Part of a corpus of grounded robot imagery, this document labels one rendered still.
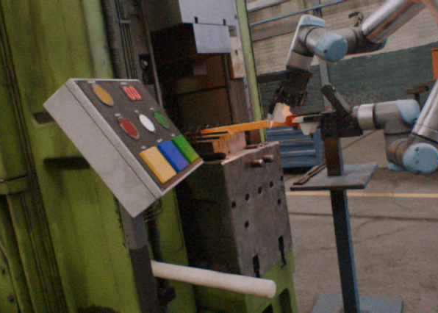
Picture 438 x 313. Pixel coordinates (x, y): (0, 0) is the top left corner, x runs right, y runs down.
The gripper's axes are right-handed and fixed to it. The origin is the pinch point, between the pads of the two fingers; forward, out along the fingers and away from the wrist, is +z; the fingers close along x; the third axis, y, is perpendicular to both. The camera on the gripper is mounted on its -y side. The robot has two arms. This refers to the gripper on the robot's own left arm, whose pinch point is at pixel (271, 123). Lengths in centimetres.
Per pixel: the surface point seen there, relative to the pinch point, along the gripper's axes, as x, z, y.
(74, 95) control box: -73, -14, -7
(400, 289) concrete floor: 86, 82, 61
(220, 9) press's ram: 4.8, -27.6, -34.3
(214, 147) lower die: -11.2, 12.6, -11.7
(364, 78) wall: 753, 100, -169
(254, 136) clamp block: 14.5, 13.3, -11.3
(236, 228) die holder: -14.6, 33.3, 6.8
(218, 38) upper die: 0.8, -18.9, -29.4
